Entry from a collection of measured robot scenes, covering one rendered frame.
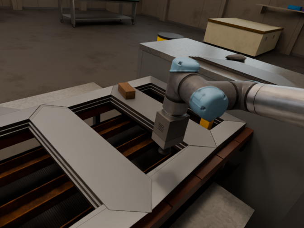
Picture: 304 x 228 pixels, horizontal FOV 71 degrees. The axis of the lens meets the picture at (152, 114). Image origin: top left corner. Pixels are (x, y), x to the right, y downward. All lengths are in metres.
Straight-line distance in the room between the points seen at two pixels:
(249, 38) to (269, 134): 5.51
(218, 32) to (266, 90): 6.50
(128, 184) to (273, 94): 0.51
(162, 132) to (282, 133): 0.77
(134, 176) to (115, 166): 0.08
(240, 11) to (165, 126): 8.58
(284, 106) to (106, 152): 0.62
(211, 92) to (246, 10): 8.57
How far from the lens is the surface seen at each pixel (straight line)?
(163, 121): 0.63
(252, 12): 8.96
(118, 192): 0.73
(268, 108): 0.52
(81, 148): 0.89
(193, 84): 0.51
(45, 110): 1.14
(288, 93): 0.50
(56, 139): 0.94
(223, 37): 6.94
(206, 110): 0.48
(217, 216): 1.00
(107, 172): 0.79
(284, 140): 1.29
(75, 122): 1.03
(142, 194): 0.73
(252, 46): 6.66
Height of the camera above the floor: 1.45
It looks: 31 degrees down
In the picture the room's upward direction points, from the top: 9 degrees clockwise
